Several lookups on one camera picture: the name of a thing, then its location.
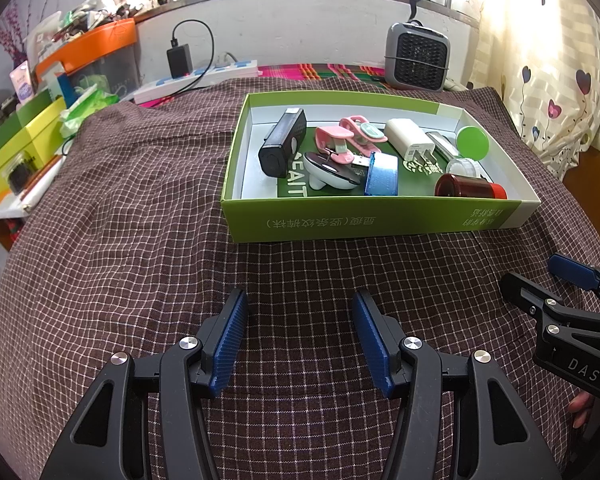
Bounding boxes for pile of packets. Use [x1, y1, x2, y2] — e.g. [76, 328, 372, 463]
[25, 0, 146, 58]

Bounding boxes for brown checked blanket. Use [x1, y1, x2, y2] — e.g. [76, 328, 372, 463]
[0, 76, 600, 480]

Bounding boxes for black power adapter with cable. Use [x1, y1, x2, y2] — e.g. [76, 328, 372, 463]
[169, 20, 216, 96]

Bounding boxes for silver lighter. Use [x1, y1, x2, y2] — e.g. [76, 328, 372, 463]
[425, 131, 461, 161]

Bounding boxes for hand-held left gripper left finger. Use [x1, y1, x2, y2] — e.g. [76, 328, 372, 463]
[40, 287, 251, 480]

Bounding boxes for white power strip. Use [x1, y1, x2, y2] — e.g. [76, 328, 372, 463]
[132, 59, 260, 106]

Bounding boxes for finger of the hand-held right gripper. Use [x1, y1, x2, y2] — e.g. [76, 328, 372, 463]
[548, 253, 600, 316]
[498, 272, 600, 341]

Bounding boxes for blue usb device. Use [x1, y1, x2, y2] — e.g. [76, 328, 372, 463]
[352, 151, 400, 197]

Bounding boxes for black round disc holder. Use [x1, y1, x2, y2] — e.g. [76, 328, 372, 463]
[302, 151, 366, 192]

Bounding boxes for green plastic bag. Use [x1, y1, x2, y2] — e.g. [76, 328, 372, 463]
[59, 84, 121, 138]

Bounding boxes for person's right hand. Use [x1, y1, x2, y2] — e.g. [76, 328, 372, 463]
[567, 391, 598, 431]

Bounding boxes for dark green cardboard box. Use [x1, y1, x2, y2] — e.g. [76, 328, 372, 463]
[0, 87, 51, 168]

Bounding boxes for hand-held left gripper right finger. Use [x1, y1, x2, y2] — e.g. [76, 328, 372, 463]
[351, 287, 563, 480]

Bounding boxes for white and pink packet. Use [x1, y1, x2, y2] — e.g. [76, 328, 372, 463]
[9, 60, 35, 103]

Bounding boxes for small grey heater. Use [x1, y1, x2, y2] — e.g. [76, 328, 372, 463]
[384, 21, 452, 92]

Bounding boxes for black rectangular device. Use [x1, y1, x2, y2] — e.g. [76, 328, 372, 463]
[258, 108, 308, 178]

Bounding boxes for plastic bin with orange lid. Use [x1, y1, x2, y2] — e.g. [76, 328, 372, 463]
[34, 17, 143, 103]

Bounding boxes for brown bottle with red cap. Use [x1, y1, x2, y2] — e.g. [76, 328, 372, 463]
[434, 172, 508, 200]

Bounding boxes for small jar with green lid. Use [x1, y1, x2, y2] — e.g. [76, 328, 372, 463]
[445, 125, 491, 178]

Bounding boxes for yellow-green cardboard box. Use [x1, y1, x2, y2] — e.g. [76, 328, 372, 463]
[0, 96, 71, 196]

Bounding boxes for white charger plug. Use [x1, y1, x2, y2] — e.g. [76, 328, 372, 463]
[384, 118, 437, 171]

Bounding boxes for pink clip with pale pad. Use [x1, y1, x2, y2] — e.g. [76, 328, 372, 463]
[339, 115, 390, 143]

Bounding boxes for purple artificial flowers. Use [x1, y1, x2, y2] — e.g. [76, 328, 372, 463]
[0, 0, 36, 66]

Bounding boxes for pink striped cloth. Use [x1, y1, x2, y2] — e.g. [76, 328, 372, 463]
[140, 62, 388, 108]

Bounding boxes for green cardboard box lid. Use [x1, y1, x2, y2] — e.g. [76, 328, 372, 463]
[221, 91, 542, 244]

